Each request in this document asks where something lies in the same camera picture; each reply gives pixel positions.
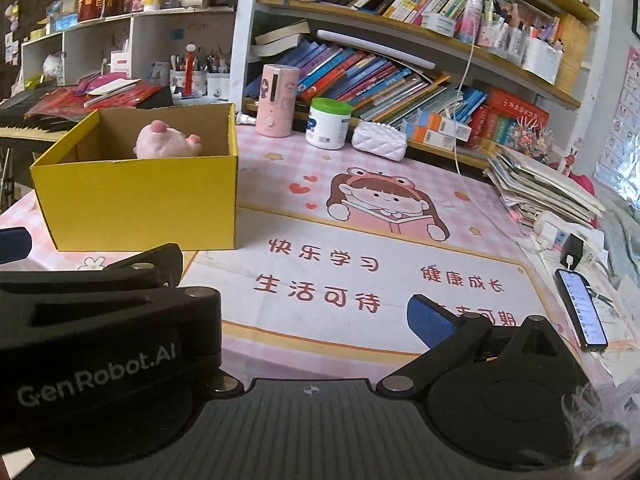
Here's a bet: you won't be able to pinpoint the long row of colourful books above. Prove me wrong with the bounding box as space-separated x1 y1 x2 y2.
295 42 488 128

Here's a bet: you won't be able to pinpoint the black electronic keyboard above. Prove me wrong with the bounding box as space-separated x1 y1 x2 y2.
0 91 101 143

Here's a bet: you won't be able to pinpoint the thin white book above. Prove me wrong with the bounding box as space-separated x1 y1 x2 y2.
85 77 142 97

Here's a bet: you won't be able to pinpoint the white pen cup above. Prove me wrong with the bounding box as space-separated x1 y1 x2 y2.
170 52 207 97
206 52 231 101

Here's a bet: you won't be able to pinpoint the pink humidifier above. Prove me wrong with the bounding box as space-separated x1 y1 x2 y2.
256 64 299 137

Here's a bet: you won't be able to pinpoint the thick white book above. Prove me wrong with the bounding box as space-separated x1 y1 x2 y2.
250 20 312 58

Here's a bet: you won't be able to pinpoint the yellow cardboard box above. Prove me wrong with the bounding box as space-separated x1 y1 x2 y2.
29 102 238 252

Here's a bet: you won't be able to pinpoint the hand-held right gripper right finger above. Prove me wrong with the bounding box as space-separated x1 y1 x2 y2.
376 294 591 399

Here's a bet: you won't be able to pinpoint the colourful ornament bunch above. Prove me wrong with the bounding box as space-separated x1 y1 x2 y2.
507 117 556 161

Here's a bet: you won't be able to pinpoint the black smartphone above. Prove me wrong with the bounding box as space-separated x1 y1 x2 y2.
555 268 609 351

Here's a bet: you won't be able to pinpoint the white power strip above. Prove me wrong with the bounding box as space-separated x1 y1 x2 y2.
532 211 606 267

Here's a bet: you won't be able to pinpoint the grey blanket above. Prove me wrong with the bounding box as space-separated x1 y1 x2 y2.
595 185 640 281

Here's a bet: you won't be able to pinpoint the loose white papers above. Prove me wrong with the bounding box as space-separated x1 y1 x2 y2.
585 280 640 361

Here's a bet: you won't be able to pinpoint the red white box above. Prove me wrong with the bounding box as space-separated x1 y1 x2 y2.
109 40 132 77

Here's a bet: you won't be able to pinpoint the white jar green lid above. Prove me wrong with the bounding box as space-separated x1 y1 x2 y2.
305 98 352 150

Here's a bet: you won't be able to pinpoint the grey furry cloth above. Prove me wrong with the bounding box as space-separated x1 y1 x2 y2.
560 385 633 471

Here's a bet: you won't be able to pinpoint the white cubby shelf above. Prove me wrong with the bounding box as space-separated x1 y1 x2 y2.
20 7 236 104

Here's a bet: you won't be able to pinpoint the red cloth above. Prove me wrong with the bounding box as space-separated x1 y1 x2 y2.
567 172 598 197

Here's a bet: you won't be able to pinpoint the white plastic bag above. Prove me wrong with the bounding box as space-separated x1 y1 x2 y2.
42 54 65 81

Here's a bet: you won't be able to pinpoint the red tassel ornament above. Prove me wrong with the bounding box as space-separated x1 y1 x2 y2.
183 45 197 98

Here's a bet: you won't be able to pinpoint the alphabet wall poster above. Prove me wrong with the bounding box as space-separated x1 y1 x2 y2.
595 45 640 191

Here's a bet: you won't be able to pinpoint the black charger plug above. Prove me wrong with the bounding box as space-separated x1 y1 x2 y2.
559 234 586 268

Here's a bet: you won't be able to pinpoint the red plastic bag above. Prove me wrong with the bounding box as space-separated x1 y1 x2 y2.
30 77 167 112

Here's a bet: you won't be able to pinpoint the yellow wicker basket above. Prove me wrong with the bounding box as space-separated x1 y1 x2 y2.
555 12 591 93

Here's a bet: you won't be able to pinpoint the white storage box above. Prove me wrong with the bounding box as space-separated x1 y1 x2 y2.
520 35 565 86

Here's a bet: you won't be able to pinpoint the stack of papers and notebooks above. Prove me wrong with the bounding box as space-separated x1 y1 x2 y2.
482 146 606 226

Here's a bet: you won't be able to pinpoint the red boxed book set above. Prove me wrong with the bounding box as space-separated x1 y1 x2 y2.
467 87 550 156

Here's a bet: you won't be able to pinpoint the white quilted pouch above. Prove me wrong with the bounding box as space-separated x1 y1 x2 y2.
351 122 408 162

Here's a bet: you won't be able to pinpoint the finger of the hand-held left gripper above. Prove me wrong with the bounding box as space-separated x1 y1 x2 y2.
0 242 222 359
0 227 32 263

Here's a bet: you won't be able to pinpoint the white paper roll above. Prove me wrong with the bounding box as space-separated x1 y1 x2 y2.
315 28 437 71

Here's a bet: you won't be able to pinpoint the large pink plush toy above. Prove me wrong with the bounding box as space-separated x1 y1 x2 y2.
134 120 203 159

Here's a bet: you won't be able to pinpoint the white charging cable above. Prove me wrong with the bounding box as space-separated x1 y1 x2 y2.
451 0 477 176

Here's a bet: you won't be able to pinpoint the orange blue small box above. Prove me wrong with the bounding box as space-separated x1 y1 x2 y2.
417 110 473 142
405 125 458 150

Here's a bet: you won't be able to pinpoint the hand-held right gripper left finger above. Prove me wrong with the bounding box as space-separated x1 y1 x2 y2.
212 360 246 397

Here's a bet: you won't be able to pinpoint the tall pastel bottle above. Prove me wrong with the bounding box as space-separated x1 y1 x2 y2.
462 0 485 43

